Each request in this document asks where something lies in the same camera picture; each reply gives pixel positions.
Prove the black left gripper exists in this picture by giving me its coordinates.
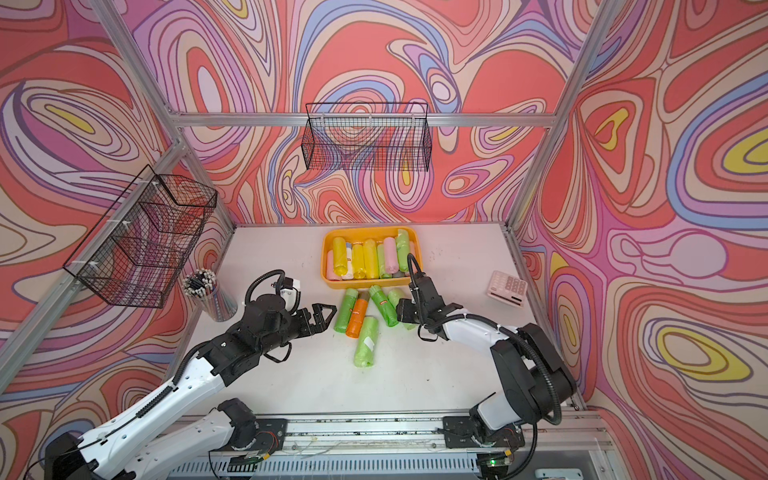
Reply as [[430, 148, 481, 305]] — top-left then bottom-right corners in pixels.
[[257, 303, 338, 358]]

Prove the white blue-capped roll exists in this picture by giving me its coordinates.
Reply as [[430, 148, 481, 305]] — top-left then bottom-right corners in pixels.
[[342, 243, 354, 281]]

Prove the pink labelled trash bag roll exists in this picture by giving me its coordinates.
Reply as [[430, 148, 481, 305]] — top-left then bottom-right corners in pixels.
[[326, 250, 339, 281]]

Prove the yellow trash bag roll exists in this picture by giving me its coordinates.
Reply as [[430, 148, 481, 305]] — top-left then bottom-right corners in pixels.
[[351, 243, 367, 279], [363, 239, 379, 280]]

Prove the light green trash bag roll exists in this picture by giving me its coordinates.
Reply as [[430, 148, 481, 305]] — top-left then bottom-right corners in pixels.
[[376, 242, 391, 279]]

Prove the large green trash bag roll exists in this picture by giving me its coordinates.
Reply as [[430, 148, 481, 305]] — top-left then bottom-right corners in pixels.
[[395, 228, 411, 272]]

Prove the yellow plastic storage box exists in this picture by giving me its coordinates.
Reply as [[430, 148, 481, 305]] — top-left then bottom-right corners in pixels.
[[320, 225, 424, 290]]

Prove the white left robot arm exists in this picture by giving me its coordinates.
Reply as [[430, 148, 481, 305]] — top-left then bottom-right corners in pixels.
[[43, 293, 337, 479]]

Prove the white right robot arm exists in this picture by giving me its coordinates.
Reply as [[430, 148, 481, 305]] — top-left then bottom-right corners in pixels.
[[397, 271, 576, 436]]

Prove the orange trash bag roll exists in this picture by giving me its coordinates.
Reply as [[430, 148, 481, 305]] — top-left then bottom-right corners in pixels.
[[346, 291, 370, 339]]

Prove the green roll beside orange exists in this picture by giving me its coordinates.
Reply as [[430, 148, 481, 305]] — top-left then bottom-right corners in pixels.
[[334, 288, 359, 333]]

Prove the pink calculator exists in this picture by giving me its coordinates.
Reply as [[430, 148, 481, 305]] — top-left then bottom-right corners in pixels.
[[486, 270, 528, 308]]

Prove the pencil holder cup with pencils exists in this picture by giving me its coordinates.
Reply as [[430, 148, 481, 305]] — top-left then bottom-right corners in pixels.
[[182, 268, 238, 323]]

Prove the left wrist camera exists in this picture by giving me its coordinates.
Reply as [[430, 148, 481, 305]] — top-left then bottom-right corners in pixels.
[[280, 277, 301, 312]]

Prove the metal base rail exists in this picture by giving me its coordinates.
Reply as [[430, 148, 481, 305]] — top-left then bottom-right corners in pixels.
[[128, 407, 535, 480]]

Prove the black wire basket on back wall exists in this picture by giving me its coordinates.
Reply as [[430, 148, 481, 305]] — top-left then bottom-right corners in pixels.
[[301, 101, 433, 172]]

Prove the black wire basket on wall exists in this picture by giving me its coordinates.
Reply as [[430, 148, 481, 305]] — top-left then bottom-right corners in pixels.
[[301, 101, 433, 172], [63, 166, 218, 309]]

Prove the black wire basket on left wall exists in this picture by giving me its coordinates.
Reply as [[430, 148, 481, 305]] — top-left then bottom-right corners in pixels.
[[63, 166, 218, 309]]

